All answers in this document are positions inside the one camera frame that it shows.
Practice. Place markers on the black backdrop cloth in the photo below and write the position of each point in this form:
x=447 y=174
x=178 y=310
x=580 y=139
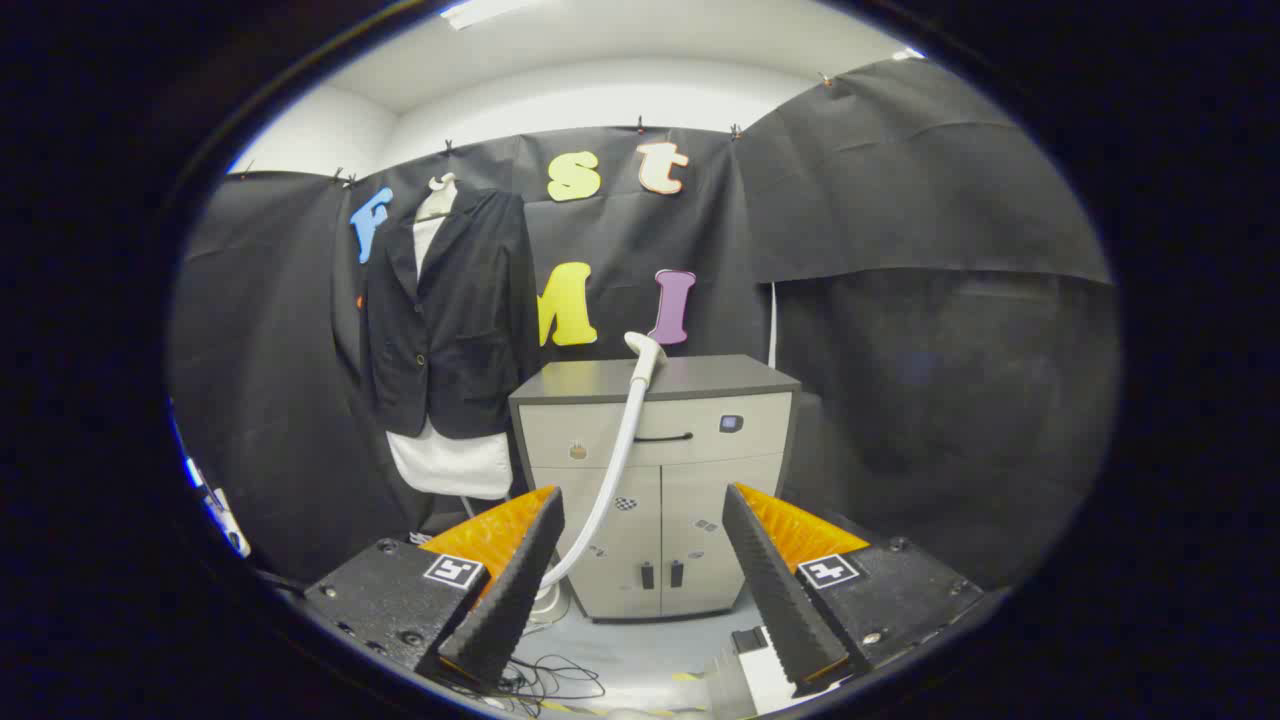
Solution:
x=900 y=350

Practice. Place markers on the white shirt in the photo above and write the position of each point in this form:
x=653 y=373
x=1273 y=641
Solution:
x=450 y=465

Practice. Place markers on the white garment steamer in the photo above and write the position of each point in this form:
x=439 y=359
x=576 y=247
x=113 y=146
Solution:
x=620 y=450

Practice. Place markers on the white ribbed object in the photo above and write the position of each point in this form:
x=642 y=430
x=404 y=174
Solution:
x=765 y=675

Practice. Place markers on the white clothes hanger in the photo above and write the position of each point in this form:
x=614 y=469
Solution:
x=442 y=185

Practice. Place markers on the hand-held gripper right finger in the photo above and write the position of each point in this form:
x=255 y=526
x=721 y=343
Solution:
x=780 y=600

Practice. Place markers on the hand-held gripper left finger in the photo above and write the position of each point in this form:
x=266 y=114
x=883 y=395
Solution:
x=510 y=600

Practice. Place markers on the black suit jacket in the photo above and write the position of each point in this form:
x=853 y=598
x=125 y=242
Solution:
x=470 y=320

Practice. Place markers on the grey cabinet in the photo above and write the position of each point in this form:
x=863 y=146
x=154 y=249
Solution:
x=700 y=480

